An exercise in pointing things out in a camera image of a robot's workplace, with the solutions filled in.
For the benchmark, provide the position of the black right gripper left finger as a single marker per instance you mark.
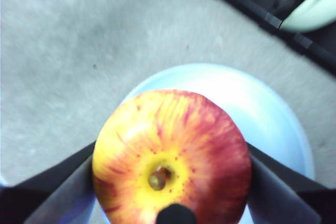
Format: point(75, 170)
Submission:
point(52, 195)

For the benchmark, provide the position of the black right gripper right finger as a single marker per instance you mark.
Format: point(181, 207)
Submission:
point(286, 192)

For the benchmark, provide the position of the blue plate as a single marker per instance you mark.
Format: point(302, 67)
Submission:
point(257, 108)

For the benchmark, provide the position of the red yellow apple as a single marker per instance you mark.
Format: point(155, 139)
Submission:
point(170, 150)

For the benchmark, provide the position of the pale green plate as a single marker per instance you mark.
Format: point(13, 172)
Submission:
point(312, 11)

